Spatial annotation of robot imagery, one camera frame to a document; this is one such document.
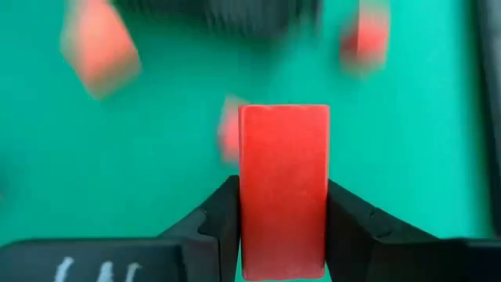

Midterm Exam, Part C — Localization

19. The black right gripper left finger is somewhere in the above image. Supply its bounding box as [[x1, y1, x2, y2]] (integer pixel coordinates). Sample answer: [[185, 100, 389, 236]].
[[0, 175, 241, 282]]

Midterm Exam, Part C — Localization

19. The red rectangular foam block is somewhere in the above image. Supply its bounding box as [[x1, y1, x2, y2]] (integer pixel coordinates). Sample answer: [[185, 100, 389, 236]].
[[238, 103, 330, 281]]

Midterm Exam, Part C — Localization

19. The long red foam block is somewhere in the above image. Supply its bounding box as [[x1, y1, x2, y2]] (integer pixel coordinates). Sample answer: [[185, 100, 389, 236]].
[[60, 0, 142, 99]]

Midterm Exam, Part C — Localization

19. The black table frame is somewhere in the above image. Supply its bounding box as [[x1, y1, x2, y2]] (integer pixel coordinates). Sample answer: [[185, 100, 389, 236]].
[[478, 0, 501, 236]]

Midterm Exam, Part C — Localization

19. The black slatted plastic basket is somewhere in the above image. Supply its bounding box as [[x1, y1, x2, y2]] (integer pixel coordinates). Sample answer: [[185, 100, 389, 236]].
[[111, 0, 324, 37]]

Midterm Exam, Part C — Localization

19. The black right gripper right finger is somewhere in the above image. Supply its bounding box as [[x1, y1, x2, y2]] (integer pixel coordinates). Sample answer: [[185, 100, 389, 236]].
[[325, 179, 501, 282]]

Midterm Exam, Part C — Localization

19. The small red foam block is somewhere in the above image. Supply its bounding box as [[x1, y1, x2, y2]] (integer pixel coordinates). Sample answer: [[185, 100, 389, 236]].
[[218, 95, 250, 165]]

